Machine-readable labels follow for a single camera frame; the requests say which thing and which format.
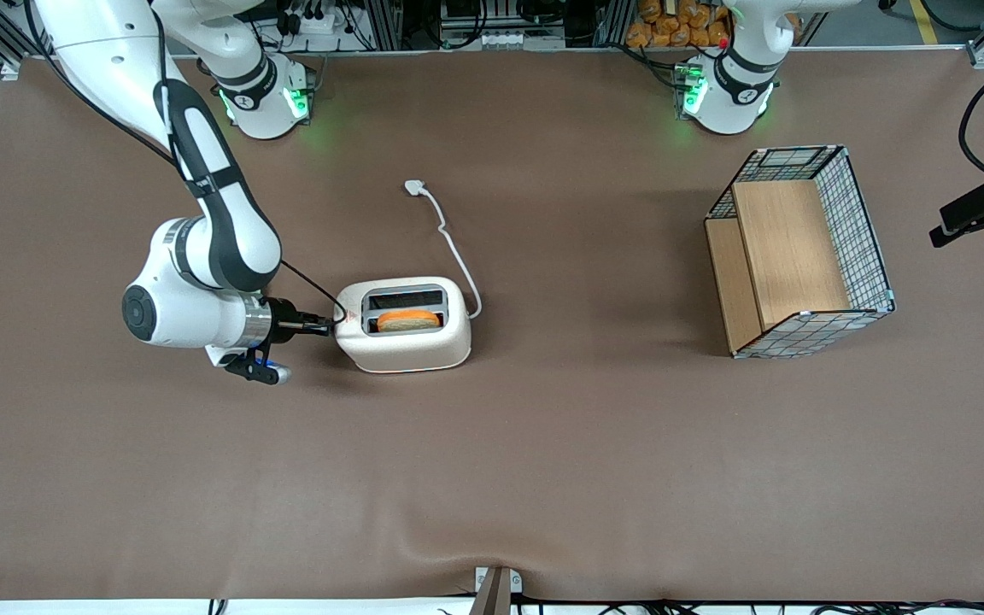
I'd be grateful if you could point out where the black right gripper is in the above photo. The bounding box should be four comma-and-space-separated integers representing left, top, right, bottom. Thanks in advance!
267, 297, 337, 345

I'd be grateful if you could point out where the white two-slot toaster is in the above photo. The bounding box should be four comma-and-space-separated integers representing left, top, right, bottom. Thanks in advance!
333, 276, 473, 374

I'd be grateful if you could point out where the bread slice with orange crust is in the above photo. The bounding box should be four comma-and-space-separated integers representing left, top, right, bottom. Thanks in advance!
377, 309, 442, 334

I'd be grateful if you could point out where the wooden step shelf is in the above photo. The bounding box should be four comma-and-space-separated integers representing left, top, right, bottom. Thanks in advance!
705, 179, 852, 354

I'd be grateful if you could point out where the white power strip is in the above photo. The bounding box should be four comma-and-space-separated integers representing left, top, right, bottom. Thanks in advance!
274, 0, 358, 37

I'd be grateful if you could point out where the silver electronics box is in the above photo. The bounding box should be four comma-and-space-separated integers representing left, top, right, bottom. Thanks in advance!
439, 0, 567, 51

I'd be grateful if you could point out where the bag of bread rolls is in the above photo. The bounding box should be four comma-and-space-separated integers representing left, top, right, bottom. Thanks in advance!
625, 0, 733, 50

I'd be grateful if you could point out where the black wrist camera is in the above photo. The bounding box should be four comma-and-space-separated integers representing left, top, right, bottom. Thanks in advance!
223, 345, 294, 386

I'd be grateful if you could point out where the wire mesh basket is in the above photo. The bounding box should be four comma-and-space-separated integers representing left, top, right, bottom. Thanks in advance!
704, 144, 897, 360

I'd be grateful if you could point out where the white toaster power cord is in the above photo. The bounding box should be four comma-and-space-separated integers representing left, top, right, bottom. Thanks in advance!
403, 179, 483, 320

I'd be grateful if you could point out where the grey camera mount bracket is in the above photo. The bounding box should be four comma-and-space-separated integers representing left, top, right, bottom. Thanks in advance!
468, 565, 524, 615

